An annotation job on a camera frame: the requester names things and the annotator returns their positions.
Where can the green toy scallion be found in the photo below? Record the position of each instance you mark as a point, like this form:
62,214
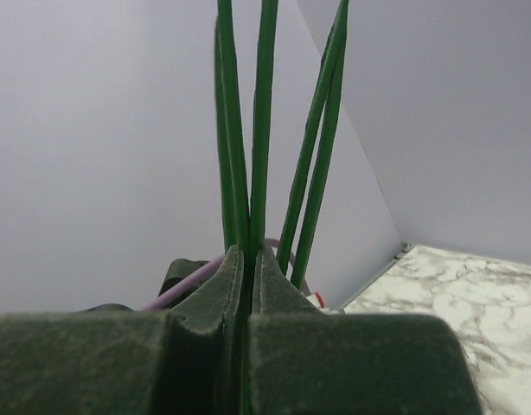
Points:
243,193

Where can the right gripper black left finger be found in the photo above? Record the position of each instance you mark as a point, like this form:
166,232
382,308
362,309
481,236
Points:
179,361

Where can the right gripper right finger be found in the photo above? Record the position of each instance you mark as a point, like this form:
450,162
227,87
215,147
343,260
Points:
304,361

